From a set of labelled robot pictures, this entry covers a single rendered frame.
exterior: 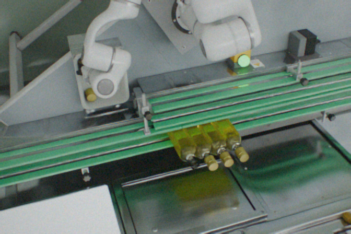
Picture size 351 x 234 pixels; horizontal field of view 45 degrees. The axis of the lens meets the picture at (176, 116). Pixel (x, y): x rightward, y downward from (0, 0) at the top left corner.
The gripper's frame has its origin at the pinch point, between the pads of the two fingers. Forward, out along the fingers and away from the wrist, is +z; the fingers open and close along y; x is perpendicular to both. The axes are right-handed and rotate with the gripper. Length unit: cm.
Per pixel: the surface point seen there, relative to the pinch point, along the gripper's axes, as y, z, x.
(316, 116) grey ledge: 91, 3, -41
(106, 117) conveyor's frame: 0.7, 2.3, -20.8
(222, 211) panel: 30, -33, -50
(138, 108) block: 12.2, -3.4, -17.9
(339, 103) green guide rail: 96, -6, -33
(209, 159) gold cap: 30, -25, -33
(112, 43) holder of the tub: 7.4, -0.5, 6.9
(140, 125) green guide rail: 12.1, -3.9, -24.4
